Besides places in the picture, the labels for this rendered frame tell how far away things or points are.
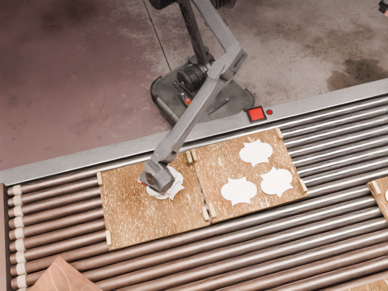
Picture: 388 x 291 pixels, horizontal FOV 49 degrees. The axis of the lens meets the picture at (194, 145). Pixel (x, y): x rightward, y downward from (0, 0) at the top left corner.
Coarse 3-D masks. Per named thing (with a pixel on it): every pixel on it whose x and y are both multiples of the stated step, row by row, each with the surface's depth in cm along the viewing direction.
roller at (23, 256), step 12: (348, 168) 182; (360, 168) 181; (372, 168) 182; (312, 180) 179; (324, 180) 180; (72, 240) 169; (84, 240) 169; (96, 240) 170; (24, 252) 167; (36, 252) 167; (48, 252) 168
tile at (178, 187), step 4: (176, 172) 180; (180, 176) 179; (180, 180) 178; (176, 184) 177; (180, 184) 177; (176, 188) 176; (180, 188) 176; (184, 188) 176; (172, 192) 175; (176, 192) 175; (156, 196) 174; (160, 196) 174; (164, 196) 174; (168, 196) 174; (172, 196) 174; (172, 200) 174
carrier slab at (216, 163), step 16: (224, 144) 188; (240, 144) 188; (272, 144) 187; (208, 160) 184; (224, 160) 184; (240, 160) 183; (272, 160) 183; (288, 160) 183; (208, 176) 180; (224, 176) 180; (240, 176) 179; (256, 176) 179; (208, 192) 176; (256, 192) 175; (288, 192) 175; (208, 208) 172; (224, 208) 172; (240, 208) 172; (256, 208) 172
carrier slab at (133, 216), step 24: (120, 168) 183; (192, 168) 182; (120, 192) 177; (144, 192) 177; (192, 192) 176; (120, 216) 172; (144, 216) 172; (168, 216) 171; (192, 216) 171; (120, 240) 167; (144, 240) 166
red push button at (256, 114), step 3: (258, 108) 198; (249, 111) 197; (252, 111) 197; (255, 111) 197; (258, 111) 197; (261, 111) 197; (252, 114) 196; (255, 114) 196; (258, 114) 196; (261, 114) 196; (252, 117) 196; (255, 117) 196; (258, 117) 196; (261, 117) 195; (252, 120) 195
